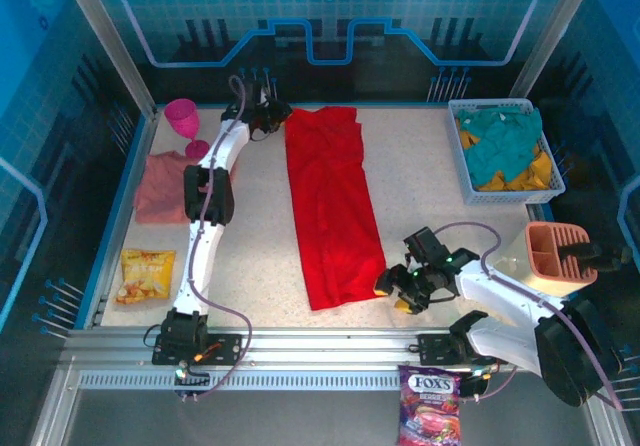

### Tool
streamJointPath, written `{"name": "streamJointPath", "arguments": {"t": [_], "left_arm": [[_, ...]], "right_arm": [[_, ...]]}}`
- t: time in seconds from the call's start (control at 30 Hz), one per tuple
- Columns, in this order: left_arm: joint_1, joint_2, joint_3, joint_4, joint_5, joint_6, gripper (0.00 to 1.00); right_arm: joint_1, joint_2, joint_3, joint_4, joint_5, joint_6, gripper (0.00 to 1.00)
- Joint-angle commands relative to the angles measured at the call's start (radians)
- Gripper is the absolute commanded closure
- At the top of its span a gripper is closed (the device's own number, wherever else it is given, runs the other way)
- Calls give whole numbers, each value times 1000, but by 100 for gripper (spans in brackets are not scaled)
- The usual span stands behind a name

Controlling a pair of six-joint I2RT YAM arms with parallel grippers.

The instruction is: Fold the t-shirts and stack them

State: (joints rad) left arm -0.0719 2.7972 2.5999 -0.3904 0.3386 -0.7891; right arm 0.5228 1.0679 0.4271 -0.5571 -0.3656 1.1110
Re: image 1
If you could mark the red printed t-shirt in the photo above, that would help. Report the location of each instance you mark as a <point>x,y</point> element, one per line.
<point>330,216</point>

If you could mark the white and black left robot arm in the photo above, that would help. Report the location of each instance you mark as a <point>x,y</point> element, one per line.
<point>200,261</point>

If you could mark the magenta plastic goblet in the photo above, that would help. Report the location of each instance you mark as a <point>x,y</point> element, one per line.
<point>182,116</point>

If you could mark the terracotta plastic utensil holder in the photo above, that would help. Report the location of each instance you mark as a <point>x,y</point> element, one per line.
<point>520,266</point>

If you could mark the purple Fox's candy bag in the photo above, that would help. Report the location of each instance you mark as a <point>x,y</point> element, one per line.
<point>430,416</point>

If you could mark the white plastic basket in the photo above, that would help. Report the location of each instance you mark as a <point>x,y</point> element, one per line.
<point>510,197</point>

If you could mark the folded pink t-shirt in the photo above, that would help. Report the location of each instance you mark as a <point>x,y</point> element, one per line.
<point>160,191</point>

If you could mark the mustard yellow t-shirt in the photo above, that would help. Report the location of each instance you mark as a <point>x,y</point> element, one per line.
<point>540,171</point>

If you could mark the teal t-shirt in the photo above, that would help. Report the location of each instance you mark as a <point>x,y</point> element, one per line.
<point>500,141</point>

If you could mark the black utensil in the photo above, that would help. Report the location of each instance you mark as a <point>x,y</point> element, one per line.
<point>600,256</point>

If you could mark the yellow chips bag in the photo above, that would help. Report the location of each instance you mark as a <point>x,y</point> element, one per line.
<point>145,276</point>

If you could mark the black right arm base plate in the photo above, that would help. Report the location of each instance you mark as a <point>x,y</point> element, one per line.
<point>435,348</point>

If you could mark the aluminium frame rail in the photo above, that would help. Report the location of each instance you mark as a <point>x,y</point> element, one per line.
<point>325,346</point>

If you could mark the aluminium frame post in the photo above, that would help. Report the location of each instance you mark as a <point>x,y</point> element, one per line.
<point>110,41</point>
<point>555,26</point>

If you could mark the aluminium side rail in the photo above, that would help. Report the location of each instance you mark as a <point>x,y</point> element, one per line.
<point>120,226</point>

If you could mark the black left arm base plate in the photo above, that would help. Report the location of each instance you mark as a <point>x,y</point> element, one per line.
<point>225,351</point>

